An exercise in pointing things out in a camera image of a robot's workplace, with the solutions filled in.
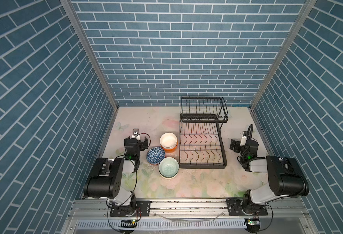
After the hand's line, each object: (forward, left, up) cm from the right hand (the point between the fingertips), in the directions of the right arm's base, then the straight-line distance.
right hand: (241, 140), depth 95 cm
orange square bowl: (-12, +47, 0) cm, 48 cm away
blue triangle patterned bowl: (-14, +55, -3) cm, 57 cm away
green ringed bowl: (-22, +46, 0) cm, 51 cm away
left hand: (-4, +66, +4) cm, 66 cm away
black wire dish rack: (-3, +26, -3) cm, 26 cm away
